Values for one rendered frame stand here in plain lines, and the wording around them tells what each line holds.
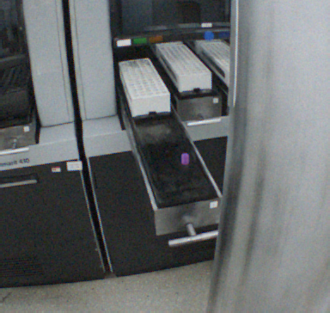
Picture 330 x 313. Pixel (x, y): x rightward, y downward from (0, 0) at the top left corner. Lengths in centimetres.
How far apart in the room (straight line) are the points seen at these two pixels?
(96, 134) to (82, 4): 38
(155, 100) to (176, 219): 36
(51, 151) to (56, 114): 12
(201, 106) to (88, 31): 39
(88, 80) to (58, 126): 17
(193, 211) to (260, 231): 55
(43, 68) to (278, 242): 97
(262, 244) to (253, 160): 5
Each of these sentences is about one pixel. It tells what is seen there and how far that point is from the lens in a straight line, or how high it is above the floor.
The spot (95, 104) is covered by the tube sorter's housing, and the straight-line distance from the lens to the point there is 116.
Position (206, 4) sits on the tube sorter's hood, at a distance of 111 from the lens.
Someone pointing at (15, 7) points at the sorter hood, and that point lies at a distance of 106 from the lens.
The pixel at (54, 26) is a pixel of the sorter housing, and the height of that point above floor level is 106.
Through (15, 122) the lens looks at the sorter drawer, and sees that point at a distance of 109.
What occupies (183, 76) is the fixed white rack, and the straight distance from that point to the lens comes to 111.
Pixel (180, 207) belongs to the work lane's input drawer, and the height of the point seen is 80.
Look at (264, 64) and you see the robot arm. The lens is 19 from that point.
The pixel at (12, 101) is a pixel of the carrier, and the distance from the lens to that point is 114.
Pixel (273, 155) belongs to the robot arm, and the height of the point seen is 119.
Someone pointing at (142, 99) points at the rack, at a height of 86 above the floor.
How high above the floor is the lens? 129
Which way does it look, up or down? 33 degrees down
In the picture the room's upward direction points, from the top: 2 degrees counter-clockwise
